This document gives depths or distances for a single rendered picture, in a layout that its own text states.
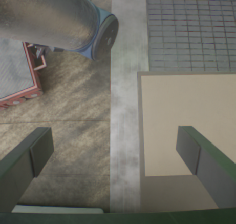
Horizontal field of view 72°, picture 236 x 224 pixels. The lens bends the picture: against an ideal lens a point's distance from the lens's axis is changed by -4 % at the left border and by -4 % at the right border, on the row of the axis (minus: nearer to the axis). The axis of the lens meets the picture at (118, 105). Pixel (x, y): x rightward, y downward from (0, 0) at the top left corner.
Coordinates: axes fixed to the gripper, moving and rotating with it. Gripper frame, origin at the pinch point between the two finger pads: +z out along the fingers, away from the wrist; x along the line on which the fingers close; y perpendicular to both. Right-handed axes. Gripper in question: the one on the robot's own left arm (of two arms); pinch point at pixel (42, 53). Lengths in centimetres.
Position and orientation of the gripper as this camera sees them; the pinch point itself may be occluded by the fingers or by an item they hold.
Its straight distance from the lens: 84.6
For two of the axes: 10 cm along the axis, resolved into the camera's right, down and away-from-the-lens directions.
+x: -7.3, 1.7, -6.6
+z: -5.9, 3.5, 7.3
